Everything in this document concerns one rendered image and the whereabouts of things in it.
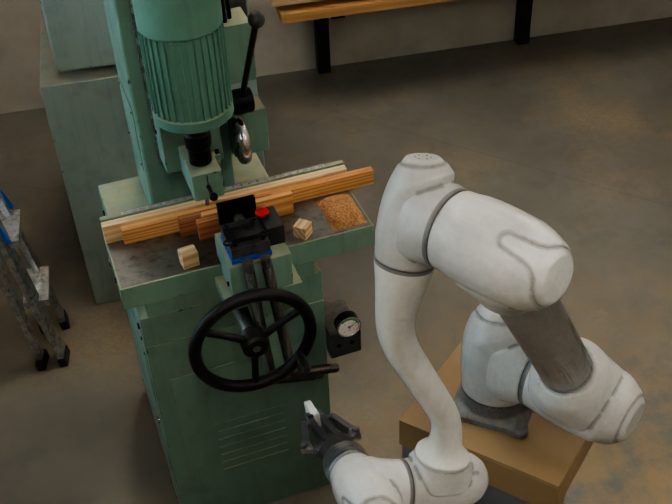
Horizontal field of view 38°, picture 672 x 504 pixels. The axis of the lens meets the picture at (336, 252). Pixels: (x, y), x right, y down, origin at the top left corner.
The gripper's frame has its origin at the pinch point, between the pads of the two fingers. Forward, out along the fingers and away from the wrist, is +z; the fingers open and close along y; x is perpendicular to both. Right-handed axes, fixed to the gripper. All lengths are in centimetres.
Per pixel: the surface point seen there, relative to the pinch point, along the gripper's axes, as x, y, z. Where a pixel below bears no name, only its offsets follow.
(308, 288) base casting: -15.0, -11.2, 31.4
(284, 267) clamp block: -27.4, -3.4, 16.8
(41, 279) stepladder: 0, 52, 134
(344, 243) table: -25.1, -20.8, 27.7
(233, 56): -70, -7, 47
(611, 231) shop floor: 33, -150, 123
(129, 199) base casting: -35, 22, 75
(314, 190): -36, -19, 40
